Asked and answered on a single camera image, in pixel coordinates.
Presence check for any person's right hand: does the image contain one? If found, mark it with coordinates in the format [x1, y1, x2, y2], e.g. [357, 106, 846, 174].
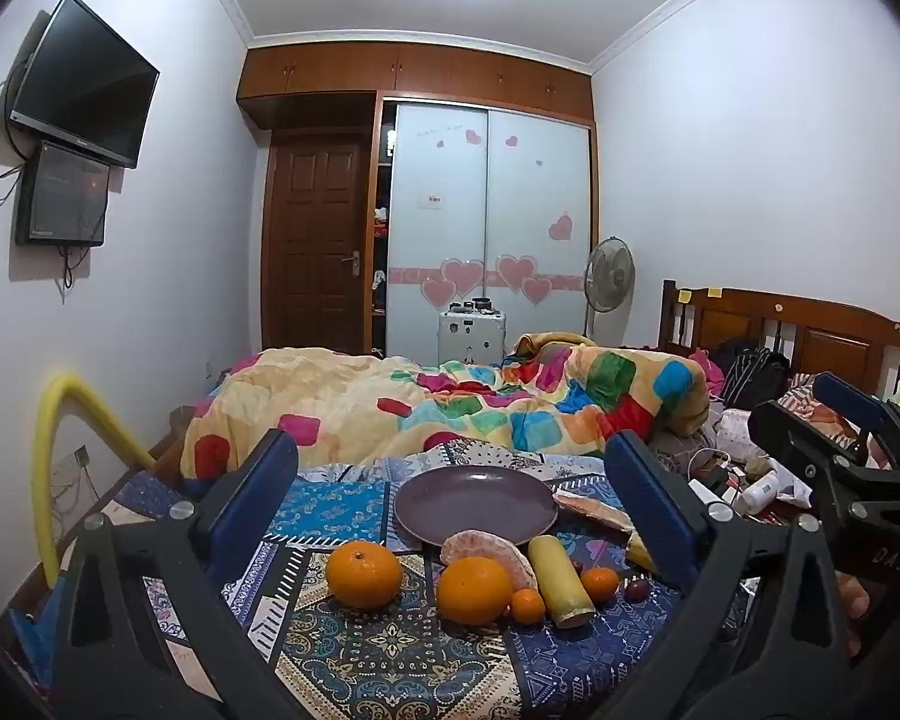
[836, 570, 872, 657]

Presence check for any standing fan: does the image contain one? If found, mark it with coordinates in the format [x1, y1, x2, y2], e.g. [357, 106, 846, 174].
[583, 236, 636, 338]

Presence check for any round orange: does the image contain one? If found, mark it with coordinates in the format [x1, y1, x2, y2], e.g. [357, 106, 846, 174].
[436, 556, 513, 626]

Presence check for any small tangerine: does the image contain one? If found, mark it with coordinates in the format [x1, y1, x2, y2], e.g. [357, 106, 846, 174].
[510, 588, 546, 625]
[581, 566, 620, 605]

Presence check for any wooden headboard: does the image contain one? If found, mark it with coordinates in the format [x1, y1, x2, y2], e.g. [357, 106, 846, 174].
[660, 279, 900, 398]

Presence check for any white box appliance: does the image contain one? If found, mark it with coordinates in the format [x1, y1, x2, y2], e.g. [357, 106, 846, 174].
[439, 300, 507, 365]

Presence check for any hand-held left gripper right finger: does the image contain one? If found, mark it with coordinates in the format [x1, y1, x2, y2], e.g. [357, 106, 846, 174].
[604, 431, 852, 720]

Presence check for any striped cloth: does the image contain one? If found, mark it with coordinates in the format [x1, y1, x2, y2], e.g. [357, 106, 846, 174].
[780, 382, 826, 413]

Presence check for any brown round plate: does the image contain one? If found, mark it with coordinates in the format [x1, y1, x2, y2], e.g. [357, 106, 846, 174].
[394, 465, 560, 548]

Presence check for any small black monitor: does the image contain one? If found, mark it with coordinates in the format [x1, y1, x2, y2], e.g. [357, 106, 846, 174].
[15, 139, 112, 247]

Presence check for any white power strip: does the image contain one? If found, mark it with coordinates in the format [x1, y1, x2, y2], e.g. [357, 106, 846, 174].
[688, 465, 732, 507]

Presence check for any large orange with stem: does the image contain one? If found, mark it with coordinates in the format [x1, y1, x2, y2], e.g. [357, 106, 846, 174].
[325, 540, 404, 610]

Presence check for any wooden wardrobe with sliding doors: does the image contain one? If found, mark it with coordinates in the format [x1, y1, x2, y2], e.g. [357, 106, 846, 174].
[236, 41, 597, 361]

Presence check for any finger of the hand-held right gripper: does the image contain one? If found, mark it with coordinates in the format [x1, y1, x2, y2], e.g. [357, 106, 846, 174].
[811, 371, 900, 466]
[748, 399, 875, 482]

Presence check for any black backpack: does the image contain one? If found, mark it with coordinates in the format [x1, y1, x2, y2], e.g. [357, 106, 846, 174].
[720, 341, 792, 410]

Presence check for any black wall television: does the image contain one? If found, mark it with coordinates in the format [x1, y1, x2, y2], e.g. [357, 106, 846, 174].
[9, 0, 161, 170]

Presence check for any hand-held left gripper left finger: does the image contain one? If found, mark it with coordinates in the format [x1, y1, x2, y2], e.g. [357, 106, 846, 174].
[49, 429, 301, 720]

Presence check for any blue patterned blanket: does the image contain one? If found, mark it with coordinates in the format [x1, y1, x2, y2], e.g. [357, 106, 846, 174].
[15, 439, 766, 720]

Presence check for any pink patterned pillow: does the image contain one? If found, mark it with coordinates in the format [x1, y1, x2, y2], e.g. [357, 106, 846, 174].
[712, 406, 770, 462]

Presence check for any wall socket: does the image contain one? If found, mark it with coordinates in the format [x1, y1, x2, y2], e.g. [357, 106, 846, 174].
[51, 446, 91, 488]

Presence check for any colourful patchwork quilt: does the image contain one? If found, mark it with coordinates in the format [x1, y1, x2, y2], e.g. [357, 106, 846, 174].
[180, 334, 710, 481]

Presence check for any white bottle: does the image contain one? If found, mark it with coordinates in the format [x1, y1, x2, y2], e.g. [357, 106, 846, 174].
[739, 469, 785, 517]

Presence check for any brown wooden door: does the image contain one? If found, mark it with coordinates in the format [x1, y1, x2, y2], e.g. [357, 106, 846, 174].
[266, 131, 368, 357]

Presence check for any black television cable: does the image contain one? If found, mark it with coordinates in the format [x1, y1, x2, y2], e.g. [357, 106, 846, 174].
[0, 52, 91, 293]

